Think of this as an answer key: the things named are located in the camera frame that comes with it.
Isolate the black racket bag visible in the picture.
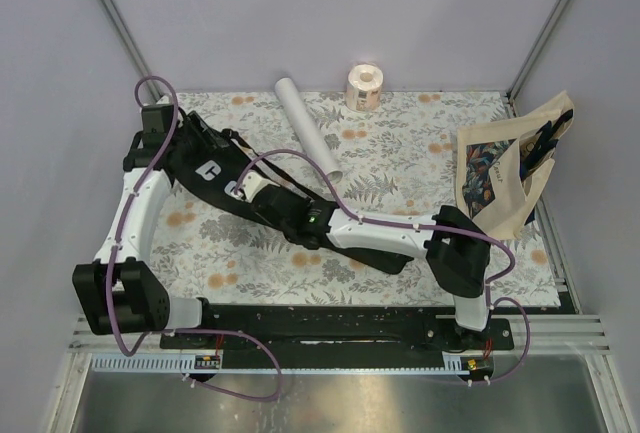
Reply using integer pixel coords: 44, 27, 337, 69
168, 112, 412, 275

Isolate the white shuttlecock tube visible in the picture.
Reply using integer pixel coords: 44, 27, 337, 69
274, 77, 343, 182

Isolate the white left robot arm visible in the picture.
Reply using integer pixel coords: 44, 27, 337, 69
72, 105, 217, 348

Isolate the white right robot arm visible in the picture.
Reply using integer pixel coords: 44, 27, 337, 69
241, 179, 491, 349

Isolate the pink toilet paper roll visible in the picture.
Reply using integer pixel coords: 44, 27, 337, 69
345, 63, 384, 112

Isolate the beige tote bag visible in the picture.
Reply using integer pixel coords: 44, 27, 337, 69
455, 91, 574, 240

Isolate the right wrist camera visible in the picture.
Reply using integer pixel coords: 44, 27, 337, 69
234, 172, 276, 203

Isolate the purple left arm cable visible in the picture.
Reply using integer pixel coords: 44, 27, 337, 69
104, 75, 179, 357

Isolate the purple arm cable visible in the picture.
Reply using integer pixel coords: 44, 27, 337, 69
238, 149, 532, 384
104, 75, 179, 357

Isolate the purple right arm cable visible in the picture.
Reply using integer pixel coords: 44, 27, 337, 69
238, 149, 532, 384

